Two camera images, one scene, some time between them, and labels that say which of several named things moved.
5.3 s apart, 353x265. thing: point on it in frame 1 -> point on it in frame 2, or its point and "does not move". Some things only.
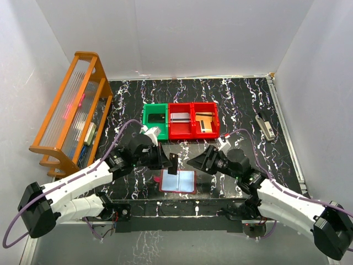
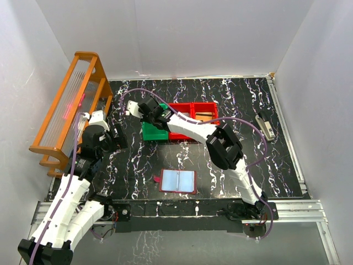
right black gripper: [208, 158] -> [149, 105]
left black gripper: [160, 155] -> [119, 136]
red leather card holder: [184, 181] does not move
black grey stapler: [265, 127] does not move
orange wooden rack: [71, 133] does not move
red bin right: [205, 120] does not move
